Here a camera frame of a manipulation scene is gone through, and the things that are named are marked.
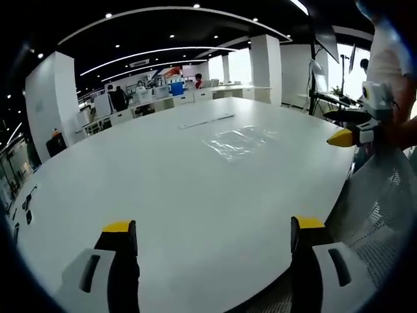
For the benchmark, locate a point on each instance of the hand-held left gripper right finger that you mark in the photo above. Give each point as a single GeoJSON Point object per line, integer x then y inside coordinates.
{"type": "Point", "coordinates": [329, 270]}

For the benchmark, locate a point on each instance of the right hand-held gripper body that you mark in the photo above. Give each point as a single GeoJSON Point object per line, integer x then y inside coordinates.
{"type": "Point", "coordinates": [379, 99]}

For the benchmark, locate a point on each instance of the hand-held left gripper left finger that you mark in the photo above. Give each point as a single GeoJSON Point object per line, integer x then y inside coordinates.
{"type": "Point", "coordinates": [97, 267]}

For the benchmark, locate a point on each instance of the pile of clear food packaging bags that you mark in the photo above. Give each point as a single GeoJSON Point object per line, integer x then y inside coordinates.
{"type": "Point", "coordinates": [239, 141]}

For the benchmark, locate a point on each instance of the person's right hand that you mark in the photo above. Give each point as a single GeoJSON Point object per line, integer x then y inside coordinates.
{"type": "Point", "coordinates": [405, 133]}

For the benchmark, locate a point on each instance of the green potted plant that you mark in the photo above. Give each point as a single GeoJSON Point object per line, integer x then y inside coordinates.
{"type": "Point", "coordinates": [336, 89]}

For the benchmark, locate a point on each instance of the black light stand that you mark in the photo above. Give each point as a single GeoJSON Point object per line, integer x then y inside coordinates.
{"type": "Point", "coordinates": [313, 81]}

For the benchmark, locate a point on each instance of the person's white shirt torso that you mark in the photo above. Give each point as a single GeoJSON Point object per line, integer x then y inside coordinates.
{"type": "Point", "coordinates": [387, 49]}

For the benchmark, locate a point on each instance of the grey mesh office chair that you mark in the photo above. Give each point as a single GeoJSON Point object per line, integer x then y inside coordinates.
{"type": "Point", "coordinates": [378, 208]}

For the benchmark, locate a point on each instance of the black studio light panel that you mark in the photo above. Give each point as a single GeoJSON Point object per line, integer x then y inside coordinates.
{"type": "Point", "coordinates": [325, 40]}

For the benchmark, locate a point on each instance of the small black clip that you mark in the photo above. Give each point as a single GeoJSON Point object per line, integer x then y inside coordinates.
{"type": "Point", "coordinates": [28, 217]}

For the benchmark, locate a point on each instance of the white flat strip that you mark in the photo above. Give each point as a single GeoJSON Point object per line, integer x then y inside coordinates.
{"type": "Point", "coordinates": [208, 121]}

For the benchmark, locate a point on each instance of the white office counter row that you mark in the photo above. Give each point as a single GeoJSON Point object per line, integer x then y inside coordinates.
{"type": "Point", "coordinates": [195, 98]}

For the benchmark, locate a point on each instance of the blue storage box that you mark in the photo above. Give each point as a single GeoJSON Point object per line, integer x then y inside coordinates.
{"type": "Point", "coordinates": [177, 88]}

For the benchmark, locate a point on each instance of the white printer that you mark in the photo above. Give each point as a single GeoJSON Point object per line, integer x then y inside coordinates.
{"type": "Point", "coordinates": [143, 96]}

